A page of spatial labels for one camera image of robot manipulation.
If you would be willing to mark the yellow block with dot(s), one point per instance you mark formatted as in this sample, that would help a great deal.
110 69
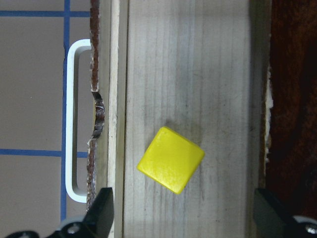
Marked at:
171 159

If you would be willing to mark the brown paper table cover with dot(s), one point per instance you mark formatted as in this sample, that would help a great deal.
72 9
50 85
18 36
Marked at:
34 39

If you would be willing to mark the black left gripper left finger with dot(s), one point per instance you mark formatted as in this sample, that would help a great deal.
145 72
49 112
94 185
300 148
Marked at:
96 223

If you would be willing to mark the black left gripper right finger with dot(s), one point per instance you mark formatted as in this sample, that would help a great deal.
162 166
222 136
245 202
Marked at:
274 221

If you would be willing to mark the wooden drawer with white handle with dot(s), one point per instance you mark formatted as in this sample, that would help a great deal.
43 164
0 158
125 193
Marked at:
197 67

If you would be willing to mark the dark wooden drawer box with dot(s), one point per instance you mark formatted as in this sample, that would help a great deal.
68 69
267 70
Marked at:
291 170

